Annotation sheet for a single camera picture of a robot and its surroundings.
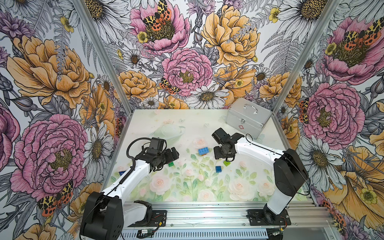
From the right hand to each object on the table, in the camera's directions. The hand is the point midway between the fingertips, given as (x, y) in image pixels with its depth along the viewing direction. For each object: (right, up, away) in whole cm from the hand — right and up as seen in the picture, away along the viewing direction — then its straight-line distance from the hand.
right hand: (221, 157), depth 88 cm
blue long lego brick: (-10, +3, +7) cm, 12 cm away
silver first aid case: (+18, +23, +10) cm, 31 cm away
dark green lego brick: (-30, -5, +3) cm, 30 cm away
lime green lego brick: (+4, -5, +4) cm, 7 cm away
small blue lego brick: (-2, -7, +1) cm, 8 cm away
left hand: (-28, -2, -3) cm, 28 cm away
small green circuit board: (-39, -33, -16) cm, 54 cm away
